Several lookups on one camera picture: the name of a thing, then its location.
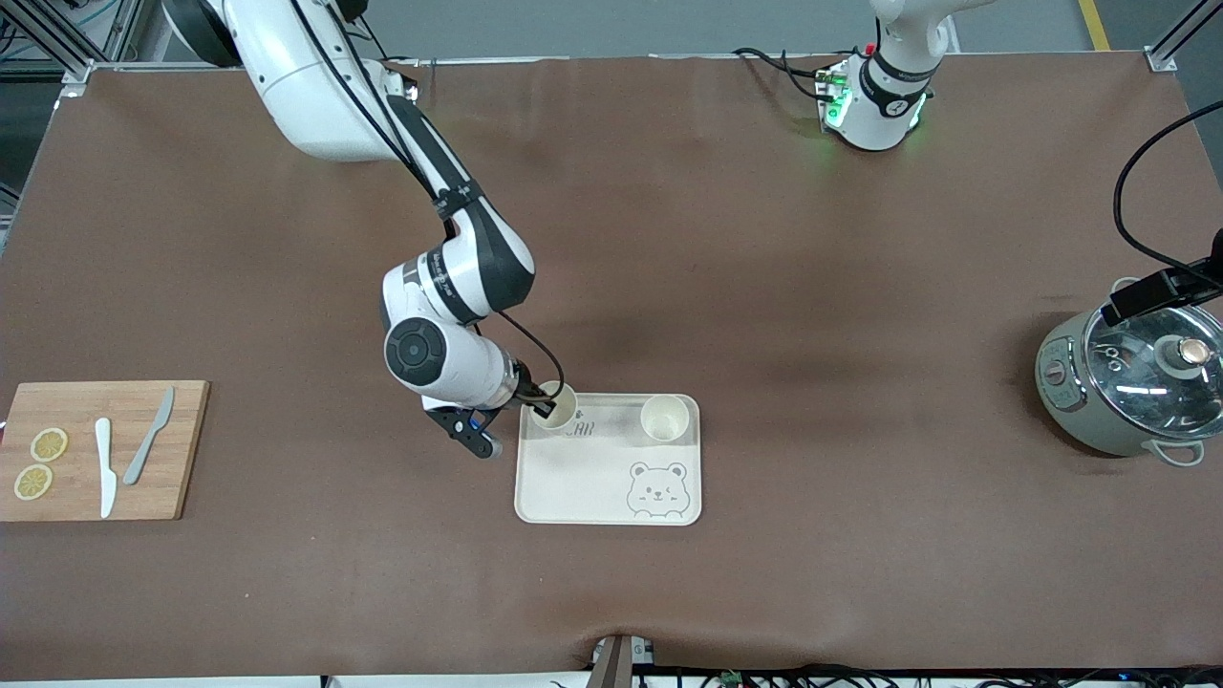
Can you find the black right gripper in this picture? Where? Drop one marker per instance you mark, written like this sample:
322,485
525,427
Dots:
527,395

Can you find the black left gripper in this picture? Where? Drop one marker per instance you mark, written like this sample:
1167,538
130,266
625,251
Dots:
1161,290

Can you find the white plastic cup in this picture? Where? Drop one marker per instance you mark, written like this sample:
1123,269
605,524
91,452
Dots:
666,418
567,406

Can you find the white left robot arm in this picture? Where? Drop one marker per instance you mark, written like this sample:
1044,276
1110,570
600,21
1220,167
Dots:
884,105

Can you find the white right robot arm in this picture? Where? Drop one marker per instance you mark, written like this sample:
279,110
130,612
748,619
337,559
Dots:
420,354

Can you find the cream bear print tray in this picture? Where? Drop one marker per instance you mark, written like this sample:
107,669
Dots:
592,487

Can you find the glass pot lid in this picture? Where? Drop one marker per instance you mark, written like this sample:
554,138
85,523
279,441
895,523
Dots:
1137,368

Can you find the grey-green electric pot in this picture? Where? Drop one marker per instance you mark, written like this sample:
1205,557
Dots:
1065,401

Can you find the brown table cover mat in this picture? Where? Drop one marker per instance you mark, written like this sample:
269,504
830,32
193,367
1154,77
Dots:
764,239

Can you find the grey plastic knife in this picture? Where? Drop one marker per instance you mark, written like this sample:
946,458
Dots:
143,455

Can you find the white plastic knife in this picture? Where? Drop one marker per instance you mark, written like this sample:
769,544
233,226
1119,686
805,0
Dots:
105,478

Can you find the bamboo cutting board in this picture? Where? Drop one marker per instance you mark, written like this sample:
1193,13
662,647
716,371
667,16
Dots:
76,401

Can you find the yellow lemon slice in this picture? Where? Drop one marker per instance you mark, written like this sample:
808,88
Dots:
49,444
33,483

